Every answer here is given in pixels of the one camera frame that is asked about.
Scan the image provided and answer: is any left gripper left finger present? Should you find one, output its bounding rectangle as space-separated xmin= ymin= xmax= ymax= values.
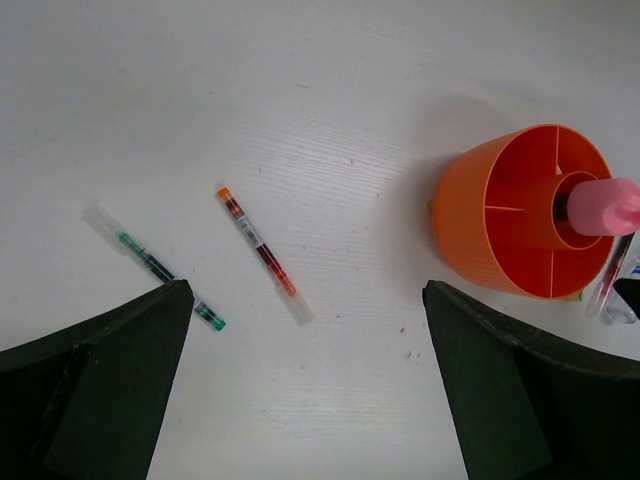
xmin=1 ymin=280 xmax=193 ymax=479

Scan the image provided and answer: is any orange round divided container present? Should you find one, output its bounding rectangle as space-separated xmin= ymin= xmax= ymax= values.
xmin=431 ymin=124 xmax=615 ymax=299

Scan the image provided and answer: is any red pen by bottle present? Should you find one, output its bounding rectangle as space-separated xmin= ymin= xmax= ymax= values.
xmin=586 ymin=233 xmax=634 ymax=318

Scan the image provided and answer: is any orange capped red pen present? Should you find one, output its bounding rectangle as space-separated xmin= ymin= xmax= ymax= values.
xmin=216 ymin=186 xmax=314 ymax=326

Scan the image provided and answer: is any clear blue spray bottle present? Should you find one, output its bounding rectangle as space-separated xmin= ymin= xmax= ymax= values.
xmin=604 ymin=252 xmax=639 ymax=324

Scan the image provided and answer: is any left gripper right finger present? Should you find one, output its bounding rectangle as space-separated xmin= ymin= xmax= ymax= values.
xmin=422 ymin=280 xmax=639 ymax=479

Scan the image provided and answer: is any pink capped glue bottle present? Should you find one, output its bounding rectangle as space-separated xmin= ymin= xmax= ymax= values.
xmin=567 ymin=178 xmax=639 ymax=236

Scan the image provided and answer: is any green pen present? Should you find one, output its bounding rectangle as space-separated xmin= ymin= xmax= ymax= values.
xmin=82 ymin=204 xmax=226 ymax=332

